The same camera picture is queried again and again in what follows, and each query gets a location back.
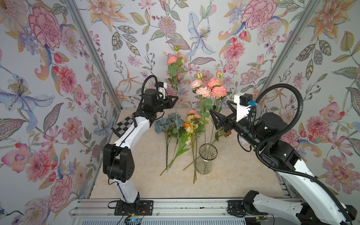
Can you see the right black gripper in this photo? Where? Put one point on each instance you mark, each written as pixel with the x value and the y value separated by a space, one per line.
pixel 235 124

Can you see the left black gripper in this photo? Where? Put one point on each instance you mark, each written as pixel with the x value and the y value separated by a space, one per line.
pixel 168 102

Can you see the pink rose stem two blooms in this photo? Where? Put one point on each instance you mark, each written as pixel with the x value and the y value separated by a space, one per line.
pixel 205 102

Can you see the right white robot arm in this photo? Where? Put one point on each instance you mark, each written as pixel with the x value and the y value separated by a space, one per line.
pixel 264 135

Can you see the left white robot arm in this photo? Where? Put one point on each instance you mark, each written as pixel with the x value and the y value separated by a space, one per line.
pixel 118 162

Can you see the clear ribbed glass vase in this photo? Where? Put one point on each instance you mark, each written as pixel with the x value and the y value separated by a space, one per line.
pixel 207 154

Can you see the blue hydrangea bunch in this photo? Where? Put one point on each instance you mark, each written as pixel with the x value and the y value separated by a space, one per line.
pixel 163 124

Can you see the orange white flower stem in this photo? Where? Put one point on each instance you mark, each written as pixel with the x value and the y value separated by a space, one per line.
pixel 182 135

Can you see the black white checkerboard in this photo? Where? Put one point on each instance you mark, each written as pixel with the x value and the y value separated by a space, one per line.
pixel 122 127

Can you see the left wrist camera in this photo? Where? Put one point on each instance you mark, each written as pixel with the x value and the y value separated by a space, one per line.
pixel 161 89

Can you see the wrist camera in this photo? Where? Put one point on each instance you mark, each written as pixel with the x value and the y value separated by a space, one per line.
pixel 243 103
pixel 161 89

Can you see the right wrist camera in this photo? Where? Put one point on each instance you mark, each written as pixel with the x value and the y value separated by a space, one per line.
pixel 243 103

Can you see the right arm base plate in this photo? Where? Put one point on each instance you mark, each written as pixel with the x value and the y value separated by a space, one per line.
pixel 239 208

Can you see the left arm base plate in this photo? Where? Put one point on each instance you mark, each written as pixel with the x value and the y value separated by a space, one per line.
pixel 142 207

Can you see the aluminium rail frame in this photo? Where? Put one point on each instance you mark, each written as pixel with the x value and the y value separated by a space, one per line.
pixel 183 211

